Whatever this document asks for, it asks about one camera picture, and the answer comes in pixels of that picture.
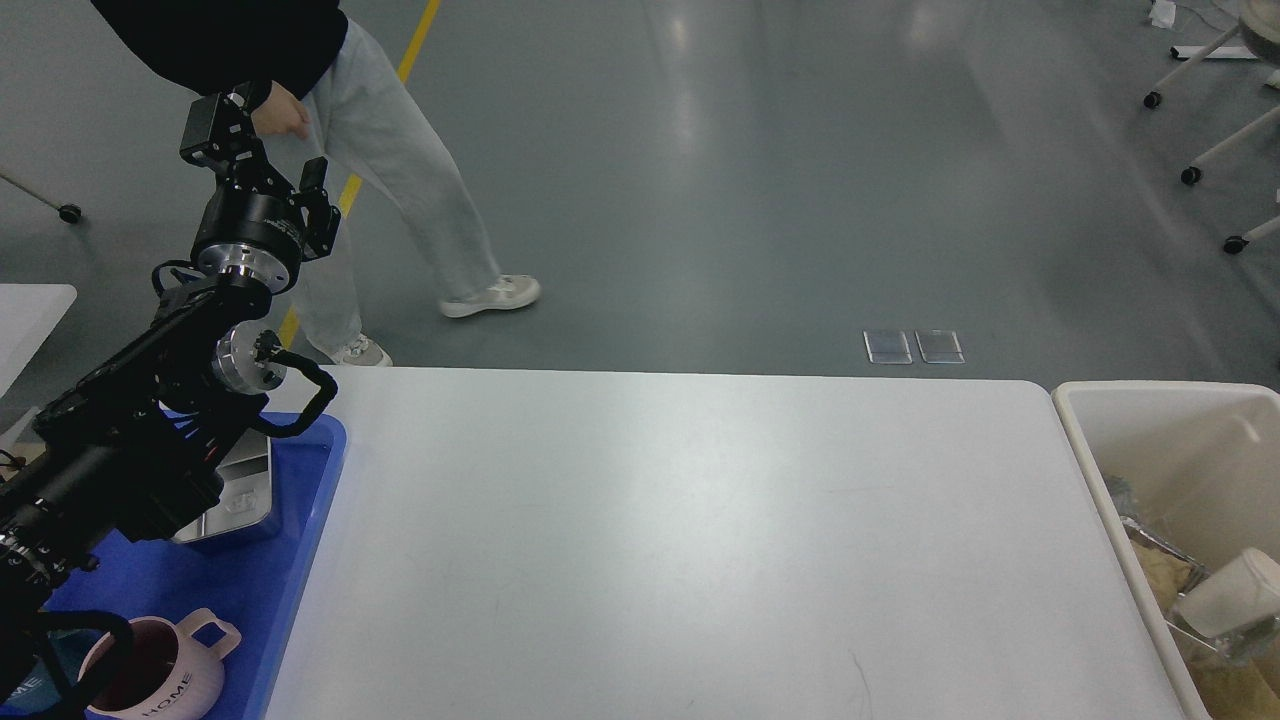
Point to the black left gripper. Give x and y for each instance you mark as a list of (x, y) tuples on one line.
[(254, 225)]

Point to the right clear floor plate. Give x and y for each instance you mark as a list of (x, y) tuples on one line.
[(940, 347)]

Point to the white paper cup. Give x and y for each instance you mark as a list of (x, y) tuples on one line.
[(1239, 594)]

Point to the person in grey trousers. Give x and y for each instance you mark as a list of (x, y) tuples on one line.
[(332, 92)]

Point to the white side table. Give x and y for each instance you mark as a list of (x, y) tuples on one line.
[(30, 313)]

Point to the brown paper napkin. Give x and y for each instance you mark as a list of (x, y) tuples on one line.
[(1167, 575)]

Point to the blue plastic tray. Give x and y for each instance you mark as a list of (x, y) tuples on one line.
[(256, 585)]

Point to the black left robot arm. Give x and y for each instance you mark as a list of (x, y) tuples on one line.
[(133, 446)]

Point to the white plastic bin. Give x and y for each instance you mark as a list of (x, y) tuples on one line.
[(1203, 459)]

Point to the stainless steel rectangular container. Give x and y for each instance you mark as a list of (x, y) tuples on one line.
[(247, 511)]

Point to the pink HOME mug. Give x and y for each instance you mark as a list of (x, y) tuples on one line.
[(163, 670)]

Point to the left clear floor plate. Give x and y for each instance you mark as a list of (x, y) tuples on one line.
[(888, 348)]

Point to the clear floor plate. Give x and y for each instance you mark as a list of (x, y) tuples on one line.
[(940, 347), (888, 348)]

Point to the dark blue HOME mug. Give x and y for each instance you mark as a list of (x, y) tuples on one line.
[(39, 690)]

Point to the aluminium foil tray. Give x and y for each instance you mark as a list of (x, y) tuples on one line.
[(1236, 649)]

